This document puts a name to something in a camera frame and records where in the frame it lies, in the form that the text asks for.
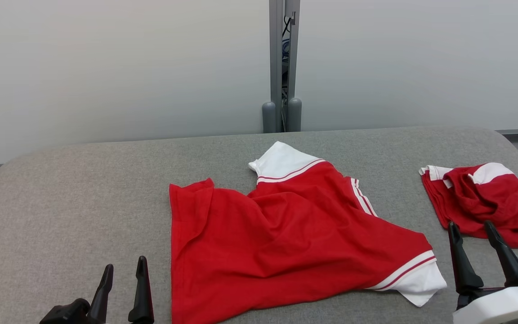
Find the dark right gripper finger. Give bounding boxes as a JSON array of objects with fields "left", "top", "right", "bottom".
[
  {"left": 484, "top": 220, "right": 518, "bottom": 288},
  {"left": 448, "top": 221, "right": 484, "bottom": 295}
]

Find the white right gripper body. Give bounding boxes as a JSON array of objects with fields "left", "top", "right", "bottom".
[{"left": 452, "top": 286, "right": 518, "bottom": 324}]

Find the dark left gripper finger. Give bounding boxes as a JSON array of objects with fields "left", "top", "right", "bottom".
[
  {"left": 89, "top": 264, "right": 114, "bottom": 324},
  {"left": 128, "top": 256, "right": 155, "bottom": 324}
]

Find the red jersey with white sleeves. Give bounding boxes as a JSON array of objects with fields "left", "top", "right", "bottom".
[{"left": 169, "top": 141, "right": 447, "bottom": 324}]

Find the grey cylinder post foot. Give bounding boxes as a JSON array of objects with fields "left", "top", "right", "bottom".
[
  {"left": 287, "top": 98, "right": 302, "bottom": 132},
  {"left": 262, "top": 101, "right": 277, "bottom": 134}
]

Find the grey metal partition post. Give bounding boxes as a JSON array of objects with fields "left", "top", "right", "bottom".
[
  {"left": 269, "top": 0, "right": 284, "bottom": 133},
  {"left": 286, "top": 0, "right": 301, "bottom": 131}
]

